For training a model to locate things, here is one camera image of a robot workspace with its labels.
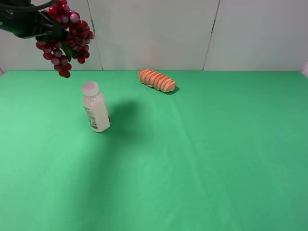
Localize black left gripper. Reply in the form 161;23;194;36
0;0;68;42

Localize red purple grape bunch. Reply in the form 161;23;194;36
36;0;95;78

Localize sliced orange bread loaf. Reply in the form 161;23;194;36
138;69;177;93

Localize green table cloth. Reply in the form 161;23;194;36
0;71;308;231

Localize white plastic bottle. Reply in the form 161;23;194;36
81;81;111;132

